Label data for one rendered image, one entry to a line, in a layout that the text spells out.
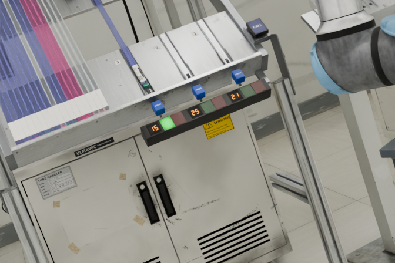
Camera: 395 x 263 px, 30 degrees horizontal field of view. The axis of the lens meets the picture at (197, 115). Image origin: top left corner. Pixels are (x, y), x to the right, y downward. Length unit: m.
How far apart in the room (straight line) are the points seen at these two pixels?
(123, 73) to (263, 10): 2.21
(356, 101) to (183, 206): 0.59
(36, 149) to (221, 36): 0.56
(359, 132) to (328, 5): 0.76
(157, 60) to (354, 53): 0.65
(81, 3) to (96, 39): 1.69
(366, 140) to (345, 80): 0.72
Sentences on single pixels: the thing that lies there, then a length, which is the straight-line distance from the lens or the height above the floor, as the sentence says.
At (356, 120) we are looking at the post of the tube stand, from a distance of 2.13.
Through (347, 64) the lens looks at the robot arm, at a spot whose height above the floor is 0.72.
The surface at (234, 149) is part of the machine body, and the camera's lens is 2.22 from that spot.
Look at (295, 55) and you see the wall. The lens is 4.09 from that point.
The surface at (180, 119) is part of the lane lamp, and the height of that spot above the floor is 0.65.
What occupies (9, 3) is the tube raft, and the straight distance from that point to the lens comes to 2.11.
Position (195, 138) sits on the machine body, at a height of 0.51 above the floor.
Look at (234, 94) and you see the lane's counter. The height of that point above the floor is 0.66.
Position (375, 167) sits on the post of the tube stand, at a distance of 2.18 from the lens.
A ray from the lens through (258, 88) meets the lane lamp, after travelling 1.85.
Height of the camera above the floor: 0.99
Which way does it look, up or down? 11 degrees down
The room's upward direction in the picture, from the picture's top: 19 degrees counter-clockwise
